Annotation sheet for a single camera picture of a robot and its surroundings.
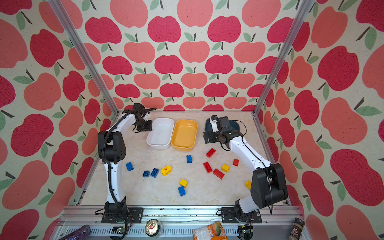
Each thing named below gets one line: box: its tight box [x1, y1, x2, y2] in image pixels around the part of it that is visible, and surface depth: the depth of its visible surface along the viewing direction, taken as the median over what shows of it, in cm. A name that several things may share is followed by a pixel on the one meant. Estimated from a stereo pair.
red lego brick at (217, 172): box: [213, 168, 225, 180], surface depth 90 cm
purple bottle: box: [59, 224, 91, 240], surface depth 69 cm
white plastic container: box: [146, 117, 175, 150], surface depth 109 cm
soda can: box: [145, 218, 163, 238], surface depth 64 cm
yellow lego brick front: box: [179, 178, 189, 188], surface depth 85 cm
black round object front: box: [237, 225, 254, 240], surface depth 73 cm
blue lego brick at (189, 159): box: [186, 155, 193, 164], surface depth 95 cm
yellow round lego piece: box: [161, 165, 173, 177], surface depth 90 cm
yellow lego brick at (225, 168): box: [221, 164, 230, 173], surface depth 91 cm
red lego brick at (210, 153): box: [206, 148, 216, 159], surface depth 98 cm
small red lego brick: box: [232, 158, 239, 167], surface depth 95 cm
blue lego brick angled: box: [150, 168, 160, 178], surface depth 90 cm
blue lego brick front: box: [178, 186, 186, 197], surface depth 82 cm
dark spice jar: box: [289, 217, 306, 240], surface depth 70 cm
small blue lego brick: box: [143, 170, 150, 178], surface depth 90 cm
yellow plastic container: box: [170, 119, 198, 152], surface depth 106 cm
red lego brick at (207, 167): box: [203, 161, 213, 174], surface depth 92 cm
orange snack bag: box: [193, 220, 229, 240], surface depth 69 cm
